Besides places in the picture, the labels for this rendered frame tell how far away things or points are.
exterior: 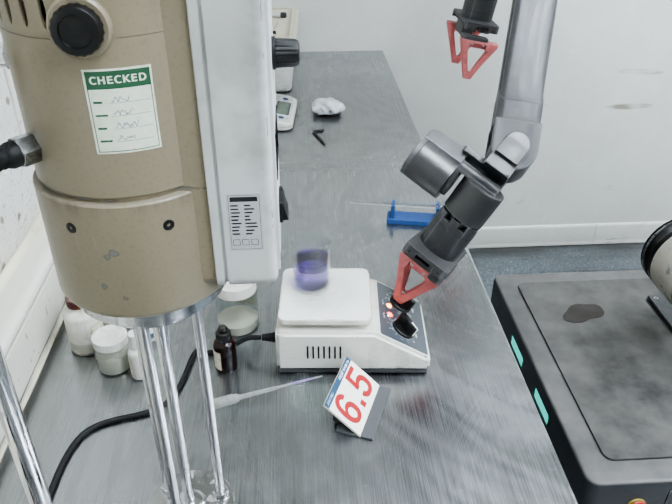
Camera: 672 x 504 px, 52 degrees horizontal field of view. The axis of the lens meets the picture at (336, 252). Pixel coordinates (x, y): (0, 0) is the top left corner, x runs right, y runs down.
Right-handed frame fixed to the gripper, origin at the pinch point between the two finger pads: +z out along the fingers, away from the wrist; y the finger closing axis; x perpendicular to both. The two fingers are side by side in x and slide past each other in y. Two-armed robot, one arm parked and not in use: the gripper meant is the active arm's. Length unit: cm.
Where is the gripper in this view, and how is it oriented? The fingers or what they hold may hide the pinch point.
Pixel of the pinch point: (401, 295)
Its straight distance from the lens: 96.2
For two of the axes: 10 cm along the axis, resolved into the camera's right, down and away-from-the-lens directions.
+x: 7.6, 6.2, -1.7
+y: -4.2, 2.7, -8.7
